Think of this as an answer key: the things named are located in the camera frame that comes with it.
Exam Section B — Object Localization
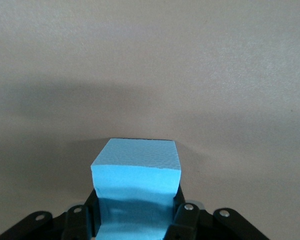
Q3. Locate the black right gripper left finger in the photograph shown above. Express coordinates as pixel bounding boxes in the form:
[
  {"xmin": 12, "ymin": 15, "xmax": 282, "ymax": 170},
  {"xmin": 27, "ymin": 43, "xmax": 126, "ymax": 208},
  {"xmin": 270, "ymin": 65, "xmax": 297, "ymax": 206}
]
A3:
[{"xmin": 0, "ymin": 189, "xmax": 99, "ymax": 240}]

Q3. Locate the blue foam block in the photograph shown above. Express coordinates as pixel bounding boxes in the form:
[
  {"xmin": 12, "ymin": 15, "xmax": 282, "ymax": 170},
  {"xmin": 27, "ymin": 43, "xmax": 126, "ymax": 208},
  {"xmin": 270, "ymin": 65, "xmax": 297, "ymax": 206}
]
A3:
[{"xmin": 90, "ymin": 137, "xmax": 182, "ymax": 240}]

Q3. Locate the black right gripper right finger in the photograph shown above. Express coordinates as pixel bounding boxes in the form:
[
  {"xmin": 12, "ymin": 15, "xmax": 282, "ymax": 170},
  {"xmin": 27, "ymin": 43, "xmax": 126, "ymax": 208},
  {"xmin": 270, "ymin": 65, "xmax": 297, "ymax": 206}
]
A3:
[{"xmin": 164, "ymin": 186, "xmax": 269, "ymax": 240}]

